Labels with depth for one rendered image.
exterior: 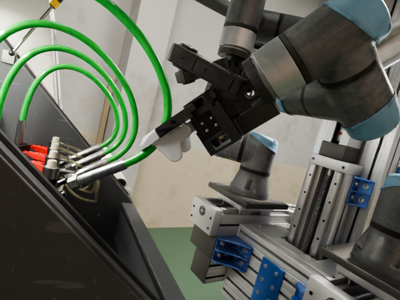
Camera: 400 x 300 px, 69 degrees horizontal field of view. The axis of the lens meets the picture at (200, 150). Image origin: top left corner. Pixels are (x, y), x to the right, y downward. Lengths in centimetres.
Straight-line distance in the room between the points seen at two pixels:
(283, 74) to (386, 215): 52
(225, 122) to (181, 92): 258
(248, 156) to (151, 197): 211
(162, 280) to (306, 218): 58
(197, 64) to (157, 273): 42
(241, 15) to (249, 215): 69
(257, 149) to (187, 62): 69
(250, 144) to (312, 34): 72
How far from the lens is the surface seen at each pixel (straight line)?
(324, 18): 40
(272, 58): 39
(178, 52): 42
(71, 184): 51
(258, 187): 107
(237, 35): 65
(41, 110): 90
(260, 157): 106
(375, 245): 83
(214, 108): 40
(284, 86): 39
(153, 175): 300
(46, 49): 74
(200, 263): 111
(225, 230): 104
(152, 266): 67
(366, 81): 42
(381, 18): 41
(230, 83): 40
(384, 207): 82
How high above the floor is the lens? 128
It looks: 7 degrees down
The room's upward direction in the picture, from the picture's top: 15 degrees clockwise
